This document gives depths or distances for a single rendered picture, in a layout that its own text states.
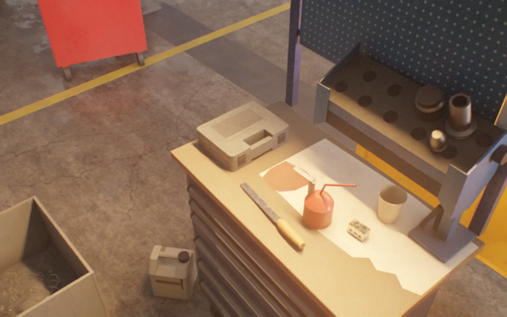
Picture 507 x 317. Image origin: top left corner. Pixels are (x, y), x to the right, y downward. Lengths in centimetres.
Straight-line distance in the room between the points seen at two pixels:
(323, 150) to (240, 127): 30
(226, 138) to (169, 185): 137
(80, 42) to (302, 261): 287
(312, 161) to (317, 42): 40
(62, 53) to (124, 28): 48
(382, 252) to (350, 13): 70
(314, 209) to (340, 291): 23
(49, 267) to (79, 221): 58
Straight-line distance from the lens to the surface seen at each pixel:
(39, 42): 473
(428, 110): 131
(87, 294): 200
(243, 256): 159
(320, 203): 140
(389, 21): 146
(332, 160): 168
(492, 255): 258
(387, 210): 146
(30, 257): 247
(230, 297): 192
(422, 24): 140
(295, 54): 178
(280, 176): 157
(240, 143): 162
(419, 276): 142
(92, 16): 382
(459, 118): 126
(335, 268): 138
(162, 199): 289
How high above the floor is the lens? 205
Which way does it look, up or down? 41 degrees down
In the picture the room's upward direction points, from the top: straight up
